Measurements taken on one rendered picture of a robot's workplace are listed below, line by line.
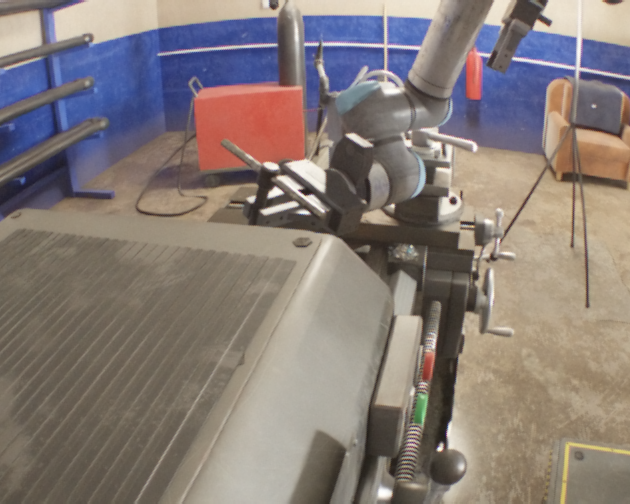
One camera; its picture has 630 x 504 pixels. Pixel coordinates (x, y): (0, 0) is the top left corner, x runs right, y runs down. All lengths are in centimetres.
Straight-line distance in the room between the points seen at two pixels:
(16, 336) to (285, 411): 21
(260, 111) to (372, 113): 319
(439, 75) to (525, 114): 445
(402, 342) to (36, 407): 30
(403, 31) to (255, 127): 196
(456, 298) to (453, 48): 78
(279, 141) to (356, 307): 372
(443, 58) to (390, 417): 66
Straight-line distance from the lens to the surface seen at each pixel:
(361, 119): 88
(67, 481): 28
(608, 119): 505
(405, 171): 87
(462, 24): 88
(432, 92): 94
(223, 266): 42
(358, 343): 40
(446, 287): 143
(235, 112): 405
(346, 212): 72
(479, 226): 151
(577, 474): 163
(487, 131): 537
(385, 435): 40
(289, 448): 30
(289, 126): 408
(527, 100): 533
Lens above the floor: 155
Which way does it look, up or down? 29 degrees down
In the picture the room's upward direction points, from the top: 2 degrees counter-clockwise
